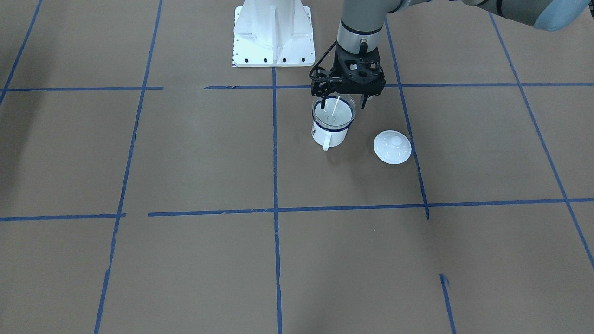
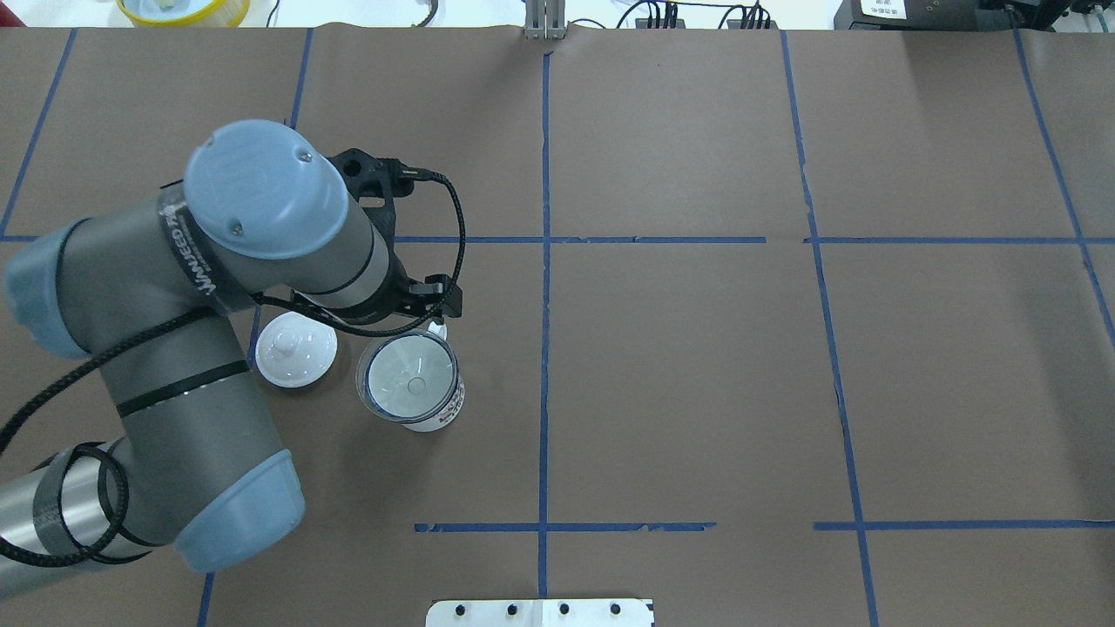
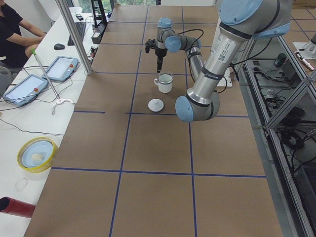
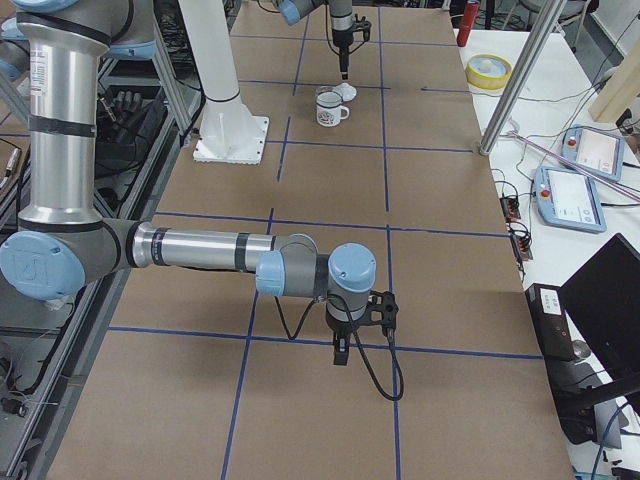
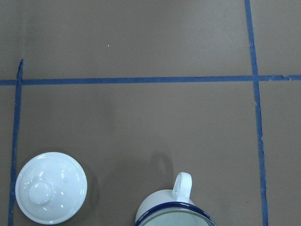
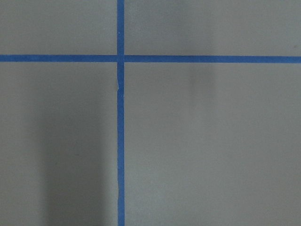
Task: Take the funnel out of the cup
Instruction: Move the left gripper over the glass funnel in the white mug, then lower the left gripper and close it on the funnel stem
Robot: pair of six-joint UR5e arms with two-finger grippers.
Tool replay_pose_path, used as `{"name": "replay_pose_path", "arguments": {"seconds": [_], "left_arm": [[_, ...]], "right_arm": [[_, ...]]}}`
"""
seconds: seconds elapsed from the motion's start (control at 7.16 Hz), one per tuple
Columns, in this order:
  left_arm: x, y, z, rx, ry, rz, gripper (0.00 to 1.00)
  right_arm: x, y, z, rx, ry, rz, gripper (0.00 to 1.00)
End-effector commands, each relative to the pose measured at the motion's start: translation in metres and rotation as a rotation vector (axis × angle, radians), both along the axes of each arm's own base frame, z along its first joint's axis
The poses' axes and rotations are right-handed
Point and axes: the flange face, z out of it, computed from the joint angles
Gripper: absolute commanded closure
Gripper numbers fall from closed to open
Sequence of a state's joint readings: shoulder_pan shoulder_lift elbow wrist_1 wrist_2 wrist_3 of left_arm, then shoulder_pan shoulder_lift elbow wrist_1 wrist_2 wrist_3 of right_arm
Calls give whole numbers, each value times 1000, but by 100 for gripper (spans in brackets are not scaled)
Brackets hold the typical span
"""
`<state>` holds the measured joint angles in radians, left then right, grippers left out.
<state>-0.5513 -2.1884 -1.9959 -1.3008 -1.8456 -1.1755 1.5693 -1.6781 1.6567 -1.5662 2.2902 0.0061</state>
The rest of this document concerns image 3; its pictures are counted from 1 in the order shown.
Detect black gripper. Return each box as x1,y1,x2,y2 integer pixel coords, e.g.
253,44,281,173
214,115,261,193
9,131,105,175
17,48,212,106
155,48,167,73

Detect white ceramic lid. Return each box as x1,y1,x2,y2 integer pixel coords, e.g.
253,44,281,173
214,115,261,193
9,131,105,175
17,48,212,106
148,98,164,112

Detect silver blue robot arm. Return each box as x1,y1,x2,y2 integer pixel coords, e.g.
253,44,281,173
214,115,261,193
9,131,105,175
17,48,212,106
146,0,292,122

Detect white enamel mug blue rim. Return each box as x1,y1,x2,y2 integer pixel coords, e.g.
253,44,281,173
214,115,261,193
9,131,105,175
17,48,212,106
154,78,173,93

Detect black power adapter box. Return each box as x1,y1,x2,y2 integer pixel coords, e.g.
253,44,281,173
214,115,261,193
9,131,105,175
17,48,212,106
91,25,106,44

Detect black keyboard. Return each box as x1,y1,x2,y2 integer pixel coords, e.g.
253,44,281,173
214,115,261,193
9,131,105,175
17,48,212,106
67,22,86,46

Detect black handheld device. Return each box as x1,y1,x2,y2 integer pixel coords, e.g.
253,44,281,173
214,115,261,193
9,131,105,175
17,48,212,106
75,14,83,21

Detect far blue teach pendant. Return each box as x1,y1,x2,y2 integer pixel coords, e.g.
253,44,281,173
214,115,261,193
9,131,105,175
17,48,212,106
45,56,79,82

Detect blue teach pendant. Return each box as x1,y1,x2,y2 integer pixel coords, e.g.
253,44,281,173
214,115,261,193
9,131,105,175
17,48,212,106
3,74,48,106
45,56,79,82

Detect black computer mouse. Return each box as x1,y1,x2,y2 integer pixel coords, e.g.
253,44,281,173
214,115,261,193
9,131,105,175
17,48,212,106
54,43,65,50

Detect metal reacher grabber stick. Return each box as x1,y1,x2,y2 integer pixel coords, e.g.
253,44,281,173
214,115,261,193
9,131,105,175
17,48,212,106
31,49,75,115

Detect near blue teach pendant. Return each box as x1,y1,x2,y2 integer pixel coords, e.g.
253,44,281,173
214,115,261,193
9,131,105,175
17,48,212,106
3,74,48,106

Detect person in black shirt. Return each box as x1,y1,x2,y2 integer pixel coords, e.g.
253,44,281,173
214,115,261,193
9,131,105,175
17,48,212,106
0,0,46,68

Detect light blue plate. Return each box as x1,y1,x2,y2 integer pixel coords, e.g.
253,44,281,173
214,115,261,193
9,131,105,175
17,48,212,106
22,141,54,168

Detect yellow tape roll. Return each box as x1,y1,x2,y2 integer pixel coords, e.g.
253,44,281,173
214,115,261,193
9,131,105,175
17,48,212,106
17,137,59,173

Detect red cylinder bottle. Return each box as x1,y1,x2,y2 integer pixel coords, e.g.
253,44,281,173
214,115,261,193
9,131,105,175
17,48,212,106
0,197,36,218

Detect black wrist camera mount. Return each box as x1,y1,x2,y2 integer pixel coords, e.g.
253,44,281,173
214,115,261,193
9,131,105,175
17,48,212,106
145,39,156,53

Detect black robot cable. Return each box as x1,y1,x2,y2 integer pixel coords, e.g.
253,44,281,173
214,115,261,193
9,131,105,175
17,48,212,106
174,29,234,94

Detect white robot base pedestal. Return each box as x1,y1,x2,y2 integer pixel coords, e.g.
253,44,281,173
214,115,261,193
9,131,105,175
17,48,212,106
217,68,233,87

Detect aluminium frame post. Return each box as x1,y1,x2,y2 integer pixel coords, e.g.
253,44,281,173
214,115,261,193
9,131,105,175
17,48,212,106
56,0,93,75

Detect aluminium side rack frame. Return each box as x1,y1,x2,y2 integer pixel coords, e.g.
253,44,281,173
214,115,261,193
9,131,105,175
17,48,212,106
243,14,316,237

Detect clear rubber band ring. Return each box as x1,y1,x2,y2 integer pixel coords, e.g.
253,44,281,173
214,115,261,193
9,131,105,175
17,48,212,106
15,178,29,191

